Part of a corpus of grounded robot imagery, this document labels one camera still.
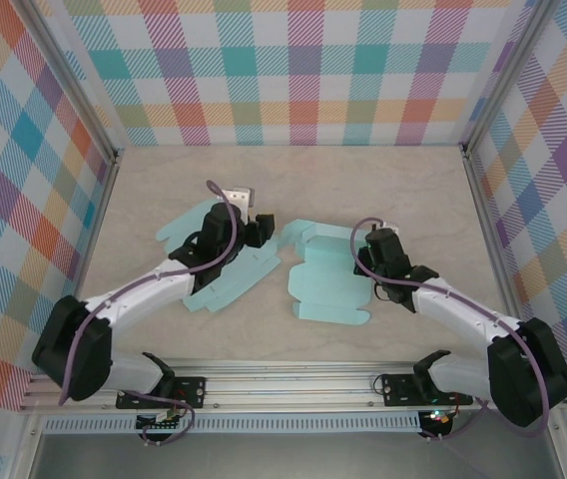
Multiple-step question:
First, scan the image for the light blue paper box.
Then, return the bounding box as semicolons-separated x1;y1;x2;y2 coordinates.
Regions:
282;218;370;328
156;199;284;314

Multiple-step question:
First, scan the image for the grey metal shelf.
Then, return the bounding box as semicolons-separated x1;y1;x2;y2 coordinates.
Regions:
28;431;564;479

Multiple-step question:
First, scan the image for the aluminium side rail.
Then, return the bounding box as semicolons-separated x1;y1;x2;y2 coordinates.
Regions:
460;143;527;325
74;149;126;303

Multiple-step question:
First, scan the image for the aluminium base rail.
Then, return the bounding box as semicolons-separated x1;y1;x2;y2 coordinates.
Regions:
19;354;567;413

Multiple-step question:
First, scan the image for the slotted grey cable duct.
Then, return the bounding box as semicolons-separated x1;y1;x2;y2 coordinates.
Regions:
43;411;422;434

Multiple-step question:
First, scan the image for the aluminium corner post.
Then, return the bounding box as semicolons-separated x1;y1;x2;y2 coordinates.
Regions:
457;0;557;161
23;0;125;164

